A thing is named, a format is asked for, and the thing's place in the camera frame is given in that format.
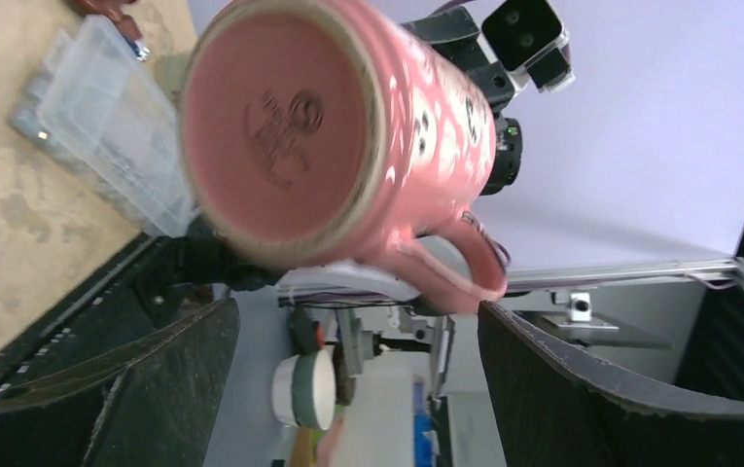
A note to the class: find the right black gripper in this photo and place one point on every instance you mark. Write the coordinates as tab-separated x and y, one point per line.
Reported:
453	33

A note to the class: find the white green tape roll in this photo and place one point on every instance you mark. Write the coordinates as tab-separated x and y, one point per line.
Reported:
304	391

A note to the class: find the aluminium rail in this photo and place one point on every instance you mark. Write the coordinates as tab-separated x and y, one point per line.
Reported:
729	269

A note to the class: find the pink mug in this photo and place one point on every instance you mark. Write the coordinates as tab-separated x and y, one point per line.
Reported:
339	142

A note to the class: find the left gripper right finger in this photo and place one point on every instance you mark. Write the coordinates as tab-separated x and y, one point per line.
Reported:
558	405

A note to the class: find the clear plastic screw box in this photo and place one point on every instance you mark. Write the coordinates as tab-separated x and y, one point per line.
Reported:
95	108

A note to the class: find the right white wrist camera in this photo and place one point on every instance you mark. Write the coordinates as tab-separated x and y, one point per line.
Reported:
531	43

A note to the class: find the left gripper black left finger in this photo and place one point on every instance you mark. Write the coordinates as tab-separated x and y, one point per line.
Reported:
151	402

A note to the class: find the black base frame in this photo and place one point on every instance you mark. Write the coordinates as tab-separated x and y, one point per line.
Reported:
138	291

